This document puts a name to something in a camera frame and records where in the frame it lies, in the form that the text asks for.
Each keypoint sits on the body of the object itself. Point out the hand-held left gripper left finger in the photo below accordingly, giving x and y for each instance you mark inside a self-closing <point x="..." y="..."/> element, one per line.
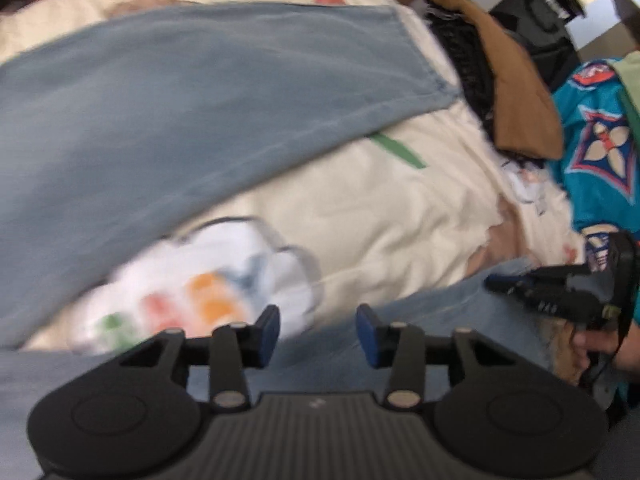
<point x="267" y="335"/>

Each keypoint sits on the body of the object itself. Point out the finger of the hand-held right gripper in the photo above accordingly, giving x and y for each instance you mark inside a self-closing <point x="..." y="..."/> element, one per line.
<point x="555" y="302"/>
<point x="510" y="281"/>

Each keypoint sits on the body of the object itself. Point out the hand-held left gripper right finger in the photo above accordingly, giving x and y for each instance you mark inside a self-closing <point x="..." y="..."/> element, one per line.
<point x="367" y="335"/>

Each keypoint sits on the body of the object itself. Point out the light blue denim pants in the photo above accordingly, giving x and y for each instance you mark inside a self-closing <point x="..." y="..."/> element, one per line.
<point x="175" y="110"/>

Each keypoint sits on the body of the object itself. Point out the person's right hand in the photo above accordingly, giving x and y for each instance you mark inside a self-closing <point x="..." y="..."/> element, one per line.
<point x="597" y="342"/>

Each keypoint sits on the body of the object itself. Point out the teal printed jersey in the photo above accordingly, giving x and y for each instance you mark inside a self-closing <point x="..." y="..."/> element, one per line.
<point x="595" y="175"/>

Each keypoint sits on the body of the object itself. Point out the cream bear print bed sheet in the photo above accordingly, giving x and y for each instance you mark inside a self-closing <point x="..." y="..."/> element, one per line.
<point x="390" y="210"/>

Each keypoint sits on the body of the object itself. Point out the brown garment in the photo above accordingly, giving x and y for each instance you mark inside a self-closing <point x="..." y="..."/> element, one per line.
<point x="520" y="90"/>

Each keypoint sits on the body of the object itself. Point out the light green cloth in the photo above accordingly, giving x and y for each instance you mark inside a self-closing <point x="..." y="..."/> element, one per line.
<point x="631" y="85"/>

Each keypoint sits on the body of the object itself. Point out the black knit garment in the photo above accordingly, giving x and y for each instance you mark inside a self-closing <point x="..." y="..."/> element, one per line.
<point x="465" y="60"/>

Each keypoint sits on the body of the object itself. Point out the dark furniture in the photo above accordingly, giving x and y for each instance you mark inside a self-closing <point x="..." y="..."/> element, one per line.
<point x="540" y="35"/>

